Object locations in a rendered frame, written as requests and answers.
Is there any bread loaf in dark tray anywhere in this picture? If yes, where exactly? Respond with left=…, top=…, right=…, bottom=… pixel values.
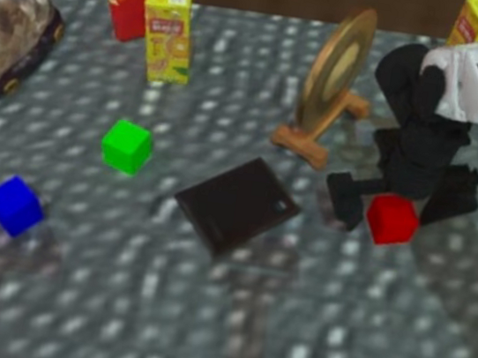
left=0, top=0, right=70, bottom=112

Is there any red french fries box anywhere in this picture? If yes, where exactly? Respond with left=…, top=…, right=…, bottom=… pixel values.
left=102, top=0, right=153, bottom=46

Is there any red cube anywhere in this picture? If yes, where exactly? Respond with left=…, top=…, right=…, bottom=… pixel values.
left=361, top=191, right=424, bottom=252

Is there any blue cube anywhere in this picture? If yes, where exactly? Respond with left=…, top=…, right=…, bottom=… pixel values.
left=0, top=172, right=51, bottom=242

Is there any golden plate on wooden stand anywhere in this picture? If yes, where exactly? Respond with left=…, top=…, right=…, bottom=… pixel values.
left=266, top=0, right=385, bottom=176

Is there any green cube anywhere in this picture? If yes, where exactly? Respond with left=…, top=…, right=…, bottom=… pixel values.
left=97, top=116, right=157, bottom=179

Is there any dark brown wallet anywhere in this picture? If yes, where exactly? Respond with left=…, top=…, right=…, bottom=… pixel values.
left=166, top=145, right=308, bottom=271

